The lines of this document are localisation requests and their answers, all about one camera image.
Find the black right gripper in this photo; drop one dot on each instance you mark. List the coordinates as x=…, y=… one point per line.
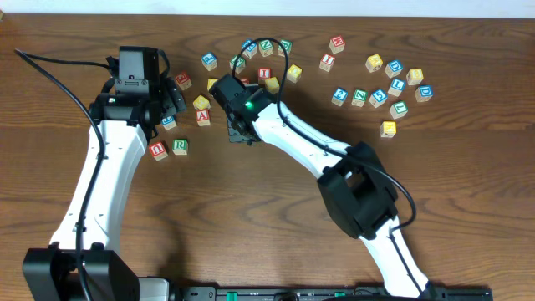
x=239, y=133

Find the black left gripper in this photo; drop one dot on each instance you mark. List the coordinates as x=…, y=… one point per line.
x=174, y=99

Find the green R block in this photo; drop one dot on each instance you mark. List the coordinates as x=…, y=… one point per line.
x=180, y=147

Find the yellow O block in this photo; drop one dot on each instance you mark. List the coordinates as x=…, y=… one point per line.
x=294, y=73

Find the blue L block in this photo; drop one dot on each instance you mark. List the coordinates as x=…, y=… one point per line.
x=396, y=87

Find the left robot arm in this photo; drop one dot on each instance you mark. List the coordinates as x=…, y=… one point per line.
x=82, y=260

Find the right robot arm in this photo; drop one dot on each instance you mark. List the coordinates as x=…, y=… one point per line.
x=357, y=191

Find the blue J block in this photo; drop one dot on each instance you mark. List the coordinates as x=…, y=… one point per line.
x=169, y=122

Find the red E block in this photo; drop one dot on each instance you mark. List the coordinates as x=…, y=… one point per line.
x=183, y=80

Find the yellow Q block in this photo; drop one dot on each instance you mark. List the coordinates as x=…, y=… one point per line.
x=201, y=103

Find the red A block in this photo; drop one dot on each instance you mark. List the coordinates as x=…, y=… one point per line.
x=203, y=117

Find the yellow block left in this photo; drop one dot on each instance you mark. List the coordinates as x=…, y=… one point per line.
x=210, y=83

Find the red U block lower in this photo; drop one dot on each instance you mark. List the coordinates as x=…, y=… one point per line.
x=158, y=150

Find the yellow S block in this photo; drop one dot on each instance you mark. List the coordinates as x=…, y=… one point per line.
x=272, y=85

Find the blue P block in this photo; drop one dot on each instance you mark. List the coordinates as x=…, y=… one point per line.
x=209, y=61

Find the red I block left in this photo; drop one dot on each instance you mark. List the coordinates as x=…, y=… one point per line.
x=263, y=74

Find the red i block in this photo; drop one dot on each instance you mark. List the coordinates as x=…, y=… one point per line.
x=327, y=62
x=263, y=74

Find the green E block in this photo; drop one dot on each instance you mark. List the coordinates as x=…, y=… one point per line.
x=237, y=64

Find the blue X block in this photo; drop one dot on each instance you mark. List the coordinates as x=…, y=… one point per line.
x=249, y=49

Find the green N block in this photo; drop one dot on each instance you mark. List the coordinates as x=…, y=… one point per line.
x=265, y=47

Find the green B block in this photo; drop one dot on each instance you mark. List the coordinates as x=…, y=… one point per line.
x=284, y=47

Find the blue 2 block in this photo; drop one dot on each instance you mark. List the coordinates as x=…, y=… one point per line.
x=339, y=96

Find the red I block right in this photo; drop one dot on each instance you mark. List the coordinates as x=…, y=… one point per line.
x=327, y=62

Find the green Z block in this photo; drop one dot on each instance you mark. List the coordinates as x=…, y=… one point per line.
x=359, y=98

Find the red M block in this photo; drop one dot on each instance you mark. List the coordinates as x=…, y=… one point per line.
x=337, y=44

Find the blue 5 block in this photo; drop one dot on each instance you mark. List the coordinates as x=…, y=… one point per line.
x=377, y=98

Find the yellow K block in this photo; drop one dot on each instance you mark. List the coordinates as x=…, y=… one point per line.
x=388, y=129

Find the yellow W block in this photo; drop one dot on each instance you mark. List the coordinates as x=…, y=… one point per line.
x=373, y=63

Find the green 7 block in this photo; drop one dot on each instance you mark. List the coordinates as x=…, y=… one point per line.
x=398, y=109

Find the blue D block upper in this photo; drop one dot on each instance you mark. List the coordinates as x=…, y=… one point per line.
x=393, y=68

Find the blue d block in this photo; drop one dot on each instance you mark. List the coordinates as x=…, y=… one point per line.
x=393, y=68
x=424, y=93

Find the yellow 8 block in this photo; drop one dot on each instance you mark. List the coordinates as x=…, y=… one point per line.
x=414, y=76

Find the blue D block right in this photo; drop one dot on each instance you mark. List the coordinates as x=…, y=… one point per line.
x=424, y=93

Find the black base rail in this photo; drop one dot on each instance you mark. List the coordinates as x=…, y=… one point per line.
x=204, y=293

